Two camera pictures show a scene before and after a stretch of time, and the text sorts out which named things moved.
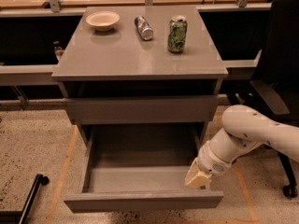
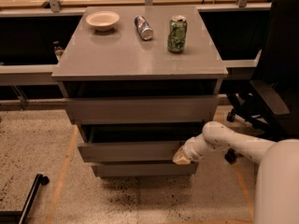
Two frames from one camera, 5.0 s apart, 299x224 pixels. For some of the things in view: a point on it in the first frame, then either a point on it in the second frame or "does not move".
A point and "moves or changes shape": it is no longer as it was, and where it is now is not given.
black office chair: [275, 87] does not move
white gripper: [210, 161] → [188, 152]
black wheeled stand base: [20, 217] does not move
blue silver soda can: [144, 29] does not move
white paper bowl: [103, 21] does not move
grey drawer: [139, 167] moves or changes shape
